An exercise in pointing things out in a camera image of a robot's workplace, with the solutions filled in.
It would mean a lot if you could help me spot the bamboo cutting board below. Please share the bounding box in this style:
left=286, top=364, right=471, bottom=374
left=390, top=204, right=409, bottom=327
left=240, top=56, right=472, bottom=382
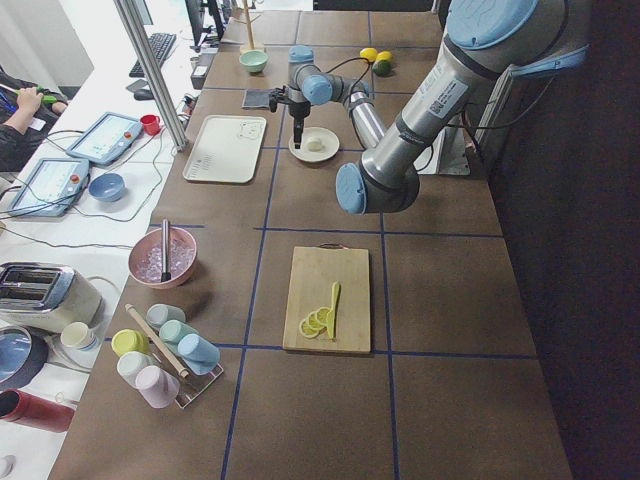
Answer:
left=282, top=246, right=371, bottom=354

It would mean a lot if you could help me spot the yellow-green plastic knife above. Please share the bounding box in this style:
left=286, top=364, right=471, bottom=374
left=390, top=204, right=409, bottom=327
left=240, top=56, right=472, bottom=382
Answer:
left=326, top=282, right=341, bottom=340

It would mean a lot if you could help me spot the white cup on rack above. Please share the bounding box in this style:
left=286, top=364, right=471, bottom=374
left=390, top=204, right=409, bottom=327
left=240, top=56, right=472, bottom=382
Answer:
left=116, top=351, right=159, bottom=388

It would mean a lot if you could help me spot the paper cup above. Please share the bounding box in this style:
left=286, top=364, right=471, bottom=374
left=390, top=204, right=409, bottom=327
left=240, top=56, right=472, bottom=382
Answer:
left=60, top=322, right=99, bottom=352

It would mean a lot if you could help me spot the grey cup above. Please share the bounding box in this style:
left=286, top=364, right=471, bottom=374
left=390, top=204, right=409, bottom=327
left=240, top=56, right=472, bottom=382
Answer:
left=146, top=303, right=186, bottom=329

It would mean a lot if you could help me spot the mint green cup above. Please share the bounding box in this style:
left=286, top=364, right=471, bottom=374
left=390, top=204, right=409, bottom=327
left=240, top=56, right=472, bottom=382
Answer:
left=159, top=319, right=198, bottom=355

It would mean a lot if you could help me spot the white wire cup rack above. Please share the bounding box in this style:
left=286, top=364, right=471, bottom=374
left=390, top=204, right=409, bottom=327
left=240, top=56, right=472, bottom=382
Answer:
left=175, top=358, right=224, bottom=409

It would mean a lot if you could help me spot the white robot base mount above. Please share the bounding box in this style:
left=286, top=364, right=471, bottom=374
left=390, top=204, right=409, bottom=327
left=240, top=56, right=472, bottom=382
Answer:
left=414, top=127, right=470, bottom=176

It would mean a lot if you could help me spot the pink cup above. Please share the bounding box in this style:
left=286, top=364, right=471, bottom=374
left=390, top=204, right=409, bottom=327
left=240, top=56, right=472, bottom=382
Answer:
left=135, top=365, right=180, bottom=409

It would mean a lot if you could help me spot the white bear tray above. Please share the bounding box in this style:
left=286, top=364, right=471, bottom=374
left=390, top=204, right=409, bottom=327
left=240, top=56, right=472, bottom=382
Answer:
left=182, top=115, right=267, bottom=184

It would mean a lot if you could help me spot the lemon slice middle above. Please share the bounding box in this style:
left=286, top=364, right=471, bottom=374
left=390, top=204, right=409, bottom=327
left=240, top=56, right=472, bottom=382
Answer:
left=306, top=312, right=326, bottom=331

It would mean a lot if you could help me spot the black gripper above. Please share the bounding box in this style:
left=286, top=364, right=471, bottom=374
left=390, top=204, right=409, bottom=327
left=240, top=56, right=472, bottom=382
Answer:
left=268, top=86, right=309, bottom=149

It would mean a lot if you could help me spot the yellow lemon outer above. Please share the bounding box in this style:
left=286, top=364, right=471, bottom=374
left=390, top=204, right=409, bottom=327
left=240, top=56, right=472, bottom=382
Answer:
left=376, top=51, right=393, bottom=62

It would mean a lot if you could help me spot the steel ice scoop handle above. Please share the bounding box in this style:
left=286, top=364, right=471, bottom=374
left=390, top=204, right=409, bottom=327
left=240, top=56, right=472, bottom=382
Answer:
left=160, top=219, right=171, bottom=283

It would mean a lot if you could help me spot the yellow lemon near avocado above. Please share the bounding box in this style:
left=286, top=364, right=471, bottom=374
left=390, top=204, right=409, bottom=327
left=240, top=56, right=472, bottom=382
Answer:
left=359, top=47, right=378, bottom=64

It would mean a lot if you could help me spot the mint green bowl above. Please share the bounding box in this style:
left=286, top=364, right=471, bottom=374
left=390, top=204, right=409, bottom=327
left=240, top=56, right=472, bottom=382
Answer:
left=239, top=50, right=269, bottom=74

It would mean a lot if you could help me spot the cream round plate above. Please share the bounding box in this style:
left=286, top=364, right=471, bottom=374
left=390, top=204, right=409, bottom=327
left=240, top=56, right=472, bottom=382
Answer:
left=288, top=127, right=340, bottom=163

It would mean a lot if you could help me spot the light blue cup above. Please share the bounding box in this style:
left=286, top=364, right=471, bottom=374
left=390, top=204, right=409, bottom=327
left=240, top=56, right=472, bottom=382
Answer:
left=178, top=333, right=221, bottom=375

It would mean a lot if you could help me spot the teach pendant near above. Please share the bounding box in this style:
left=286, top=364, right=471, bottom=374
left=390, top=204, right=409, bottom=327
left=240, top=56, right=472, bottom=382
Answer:
left=8, top=158, right=90, bottom=217

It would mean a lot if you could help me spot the grey folded cloth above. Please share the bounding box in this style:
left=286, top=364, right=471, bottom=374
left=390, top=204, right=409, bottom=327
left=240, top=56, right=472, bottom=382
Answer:
left=242, top=89, right=272, bottom=110

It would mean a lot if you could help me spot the blue bowl on desk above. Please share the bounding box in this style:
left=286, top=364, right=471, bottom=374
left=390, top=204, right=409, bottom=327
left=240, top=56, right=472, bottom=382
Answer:
left=89, top=173, right=126, bottom=202

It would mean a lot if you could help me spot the person hand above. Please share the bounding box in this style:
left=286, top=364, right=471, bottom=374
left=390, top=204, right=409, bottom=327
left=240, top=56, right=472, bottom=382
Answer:
left=16, top=87, right=43, bottom=117

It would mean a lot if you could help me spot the yellow-green cup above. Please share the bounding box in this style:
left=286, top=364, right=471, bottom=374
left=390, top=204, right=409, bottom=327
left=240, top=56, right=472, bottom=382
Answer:
left=111, top=329, right=150, bottom=357

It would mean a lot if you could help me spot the aluminium frame post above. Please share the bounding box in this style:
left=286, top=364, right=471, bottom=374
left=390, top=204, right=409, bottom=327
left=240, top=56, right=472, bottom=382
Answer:
left=114, top=0, right=188, bottom=152

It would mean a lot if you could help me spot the wooden rack rod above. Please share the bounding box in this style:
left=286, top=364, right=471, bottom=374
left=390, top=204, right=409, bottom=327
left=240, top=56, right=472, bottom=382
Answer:
left=125, top=304, right=190, bottom=378

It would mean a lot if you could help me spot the red cylinder container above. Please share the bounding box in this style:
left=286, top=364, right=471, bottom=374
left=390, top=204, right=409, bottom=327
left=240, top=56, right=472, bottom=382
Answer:
left=1, top=389, right=75, bottom=433

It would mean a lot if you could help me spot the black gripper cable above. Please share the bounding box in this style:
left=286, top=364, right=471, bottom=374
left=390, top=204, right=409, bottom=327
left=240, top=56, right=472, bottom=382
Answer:
left=319, top=54, right=374, bottom=76

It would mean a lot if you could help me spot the white toaster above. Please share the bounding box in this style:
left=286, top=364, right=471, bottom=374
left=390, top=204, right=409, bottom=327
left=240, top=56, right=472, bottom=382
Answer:
left=1, top=262, right=102, bottom=333

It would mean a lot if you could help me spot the wooden mug tree stand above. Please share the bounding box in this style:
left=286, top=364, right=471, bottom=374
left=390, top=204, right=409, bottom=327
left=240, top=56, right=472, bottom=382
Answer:
left=236, top=0, right=266, bottom=55

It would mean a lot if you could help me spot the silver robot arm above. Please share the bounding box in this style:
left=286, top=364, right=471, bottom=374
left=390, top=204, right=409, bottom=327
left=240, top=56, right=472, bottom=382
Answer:
left=269, top=1, right=591, bottom=214

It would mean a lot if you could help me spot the dark blue bowl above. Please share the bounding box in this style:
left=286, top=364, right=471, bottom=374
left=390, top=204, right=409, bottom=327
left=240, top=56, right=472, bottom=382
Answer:
left=1, top=326, right=49, bottom=390

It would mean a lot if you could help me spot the black keyboard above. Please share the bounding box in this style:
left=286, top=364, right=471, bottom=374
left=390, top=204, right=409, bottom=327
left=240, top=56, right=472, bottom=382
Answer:
left=129, top=33, right=177, bottom=78

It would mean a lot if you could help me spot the red mug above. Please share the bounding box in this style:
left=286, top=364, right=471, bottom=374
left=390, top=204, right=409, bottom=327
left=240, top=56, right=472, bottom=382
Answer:
left=139, top=114, right=161, bottom=136

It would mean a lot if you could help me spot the teach pendant far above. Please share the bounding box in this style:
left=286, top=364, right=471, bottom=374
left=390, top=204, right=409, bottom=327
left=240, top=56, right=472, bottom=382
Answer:
left=65, top=112, right=143, bottom=166

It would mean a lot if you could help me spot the green avocado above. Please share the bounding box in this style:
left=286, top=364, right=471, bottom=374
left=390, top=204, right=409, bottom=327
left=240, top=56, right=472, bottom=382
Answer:
left=372, top=60, right=392, bottom=77

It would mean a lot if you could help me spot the pink bowl of ice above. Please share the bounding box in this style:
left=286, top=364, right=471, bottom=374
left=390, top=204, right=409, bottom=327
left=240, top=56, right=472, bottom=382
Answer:
left=128, top=227, right=198, bottom=289

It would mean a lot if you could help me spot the lemon slice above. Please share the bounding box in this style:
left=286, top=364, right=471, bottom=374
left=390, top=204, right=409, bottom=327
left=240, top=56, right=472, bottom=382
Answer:
left=316, top=307, right=331, bottom=326
left=306, top=312, right=326, bottom=331
left=298, top=319, right=322, bottom=339

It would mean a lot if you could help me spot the teach pendant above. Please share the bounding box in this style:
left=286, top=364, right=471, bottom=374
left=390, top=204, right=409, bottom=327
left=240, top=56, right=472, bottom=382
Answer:
left=8, top=158, right=90, bottom=217
left=65, top=112, right=143, bottom=166

